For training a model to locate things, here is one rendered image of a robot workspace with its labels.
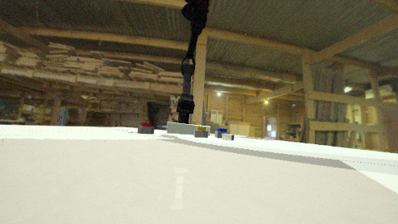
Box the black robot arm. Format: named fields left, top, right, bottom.
left=176, top=14, right=207, bottom=124

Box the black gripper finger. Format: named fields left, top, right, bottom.
left=184, top=0, right=198, bottom=15

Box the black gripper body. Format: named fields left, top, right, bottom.
left=181, top=0, right=209, bottom=22

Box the blue button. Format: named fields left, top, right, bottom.
left=215, top=128, right=230, bottom=139

